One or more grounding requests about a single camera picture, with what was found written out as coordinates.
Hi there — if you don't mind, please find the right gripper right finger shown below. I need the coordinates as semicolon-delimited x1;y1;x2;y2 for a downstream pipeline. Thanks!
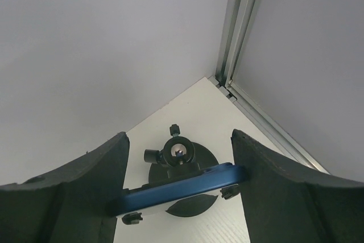
231;129;363;242

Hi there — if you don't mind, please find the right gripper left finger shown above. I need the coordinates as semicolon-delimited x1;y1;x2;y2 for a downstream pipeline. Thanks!
1;132;130;242

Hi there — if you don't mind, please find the blue-edged black phone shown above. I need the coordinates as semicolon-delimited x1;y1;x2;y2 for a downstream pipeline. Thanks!
106;163;247;217

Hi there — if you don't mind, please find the black round-base phone stand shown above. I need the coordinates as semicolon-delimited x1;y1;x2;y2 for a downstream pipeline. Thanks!
119;124;240;225

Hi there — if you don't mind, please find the right aluminium frame post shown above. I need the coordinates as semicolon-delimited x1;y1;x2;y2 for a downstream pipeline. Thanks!
209;0;328;173

